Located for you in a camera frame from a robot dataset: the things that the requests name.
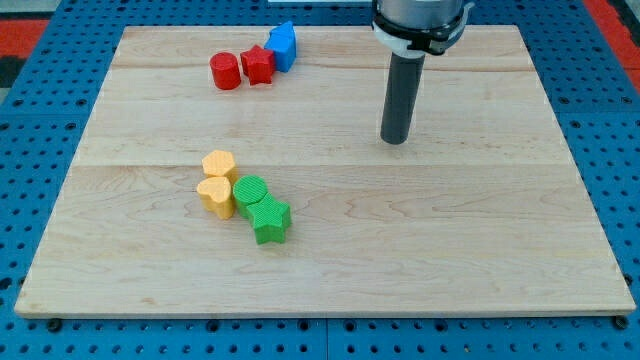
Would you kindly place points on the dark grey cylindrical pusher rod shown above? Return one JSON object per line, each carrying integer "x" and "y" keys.
{"x": 403, "y": 82}

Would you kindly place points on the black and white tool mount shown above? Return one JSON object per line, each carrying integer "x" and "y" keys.
{"x": 414, "y": 29}

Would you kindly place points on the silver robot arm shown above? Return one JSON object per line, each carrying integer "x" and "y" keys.
{"x": 412, "y": 30}

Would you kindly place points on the red star block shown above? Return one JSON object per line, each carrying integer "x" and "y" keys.
{"x": 258, "y": 65}

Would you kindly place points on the green star block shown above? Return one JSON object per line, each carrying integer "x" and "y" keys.
{"x": 270, "y": 219}

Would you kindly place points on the blue house-shaped block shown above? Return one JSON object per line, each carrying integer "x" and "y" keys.
{"x": 282, "y": 41}

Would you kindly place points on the light wooden board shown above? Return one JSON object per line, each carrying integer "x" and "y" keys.
{"x": 480, "y": 213}

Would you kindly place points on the red cylinder block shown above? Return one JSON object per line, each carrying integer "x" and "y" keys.
{"x": 225, "y": 71}

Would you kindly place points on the green cylinder block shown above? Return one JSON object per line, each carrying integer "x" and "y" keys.
{"x": 248, "y": 190}

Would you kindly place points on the yellow hexagon block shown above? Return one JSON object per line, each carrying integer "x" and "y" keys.
{"x": 220, "y": 163}

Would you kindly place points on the yellow heart block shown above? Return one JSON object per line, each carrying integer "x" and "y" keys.
{"x": 215, "y": 194}

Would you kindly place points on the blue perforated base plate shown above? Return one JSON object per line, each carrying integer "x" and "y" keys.
{"x": 49, "y": 103}

